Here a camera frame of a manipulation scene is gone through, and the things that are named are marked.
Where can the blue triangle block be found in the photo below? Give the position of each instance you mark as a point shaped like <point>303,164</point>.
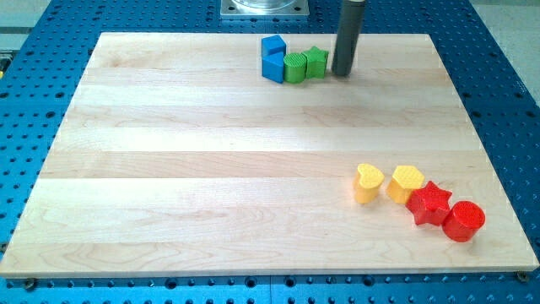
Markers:
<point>273,67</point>

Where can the green cylinder block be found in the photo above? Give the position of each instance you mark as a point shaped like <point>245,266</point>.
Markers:
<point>294,66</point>

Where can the light wooden board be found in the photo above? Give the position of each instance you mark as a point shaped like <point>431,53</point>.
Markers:
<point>175,157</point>

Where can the yellow heart block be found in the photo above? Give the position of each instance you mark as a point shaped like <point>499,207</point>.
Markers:
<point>367,183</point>

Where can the green star block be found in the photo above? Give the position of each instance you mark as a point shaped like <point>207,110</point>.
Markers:
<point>316,63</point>

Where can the blue cube block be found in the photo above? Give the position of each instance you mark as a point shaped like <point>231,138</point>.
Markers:
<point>272,44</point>

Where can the yellow hexagon block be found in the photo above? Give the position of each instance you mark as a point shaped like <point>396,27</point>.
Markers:
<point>404,180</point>

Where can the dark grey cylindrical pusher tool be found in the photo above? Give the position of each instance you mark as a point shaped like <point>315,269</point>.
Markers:
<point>349,27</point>

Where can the red star block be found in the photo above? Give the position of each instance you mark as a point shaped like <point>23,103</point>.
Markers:
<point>429,204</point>

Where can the red cylinder block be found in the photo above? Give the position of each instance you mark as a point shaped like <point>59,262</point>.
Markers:
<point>463,221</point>

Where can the left board clamp screw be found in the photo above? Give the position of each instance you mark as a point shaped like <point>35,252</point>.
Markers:
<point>29,284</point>

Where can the board clamp screw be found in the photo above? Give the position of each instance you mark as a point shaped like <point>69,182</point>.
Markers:
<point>522,276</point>
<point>29,284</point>

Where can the right board clamp screw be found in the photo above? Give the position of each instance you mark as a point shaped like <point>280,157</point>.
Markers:
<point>522,276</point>

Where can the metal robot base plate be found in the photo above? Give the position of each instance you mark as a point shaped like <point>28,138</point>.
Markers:
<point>264,8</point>

